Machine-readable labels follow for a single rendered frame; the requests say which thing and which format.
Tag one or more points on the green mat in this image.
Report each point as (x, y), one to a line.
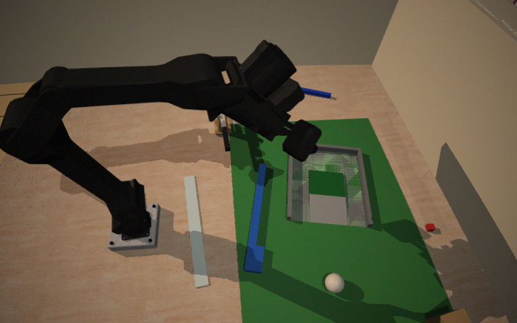
(388, 273)

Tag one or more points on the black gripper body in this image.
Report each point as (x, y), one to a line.
(300, 140)

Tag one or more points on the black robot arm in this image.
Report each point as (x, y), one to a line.
(32, 129)

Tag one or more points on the red cube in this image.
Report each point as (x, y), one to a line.
(430, 227)

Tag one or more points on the pale grey flat bar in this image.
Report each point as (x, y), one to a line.
(195, 232)

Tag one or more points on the tan cube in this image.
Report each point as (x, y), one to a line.
(455, 316)

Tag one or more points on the beige ball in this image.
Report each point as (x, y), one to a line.
(334, 283)

